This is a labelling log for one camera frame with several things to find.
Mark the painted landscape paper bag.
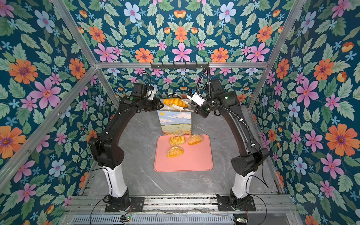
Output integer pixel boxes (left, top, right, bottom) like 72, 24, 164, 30
157, 93, 194, 136

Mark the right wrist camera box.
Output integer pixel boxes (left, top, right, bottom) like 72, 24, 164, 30
187, 89, 206, 107

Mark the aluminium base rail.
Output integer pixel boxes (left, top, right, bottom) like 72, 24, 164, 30
60, 194, 303, 225

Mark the large croissant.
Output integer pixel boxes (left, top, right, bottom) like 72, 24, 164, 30
163, 98, 188, 108

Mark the aluminium cage frame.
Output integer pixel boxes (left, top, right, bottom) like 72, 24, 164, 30
0, 0, 306, 192

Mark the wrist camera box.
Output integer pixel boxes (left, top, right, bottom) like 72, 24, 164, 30
131, 83, 156, 100
187, 89, 206, 107

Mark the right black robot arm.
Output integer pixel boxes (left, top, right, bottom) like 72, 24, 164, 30
187, 67, 269, 211

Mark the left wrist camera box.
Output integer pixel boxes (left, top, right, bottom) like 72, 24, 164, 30
131, 83, 156, 100

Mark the pink plastic tray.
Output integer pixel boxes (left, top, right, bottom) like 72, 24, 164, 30
154, 135, 213, 172

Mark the braided bread loaf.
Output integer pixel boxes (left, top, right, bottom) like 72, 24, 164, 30
169, 136, 186, 146

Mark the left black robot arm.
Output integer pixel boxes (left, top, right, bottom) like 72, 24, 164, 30
89, 96, 164, 211

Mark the sesame bun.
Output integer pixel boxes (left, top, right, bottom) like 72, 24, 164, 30
187, 135, 203, 145
166, 146, 184, 158

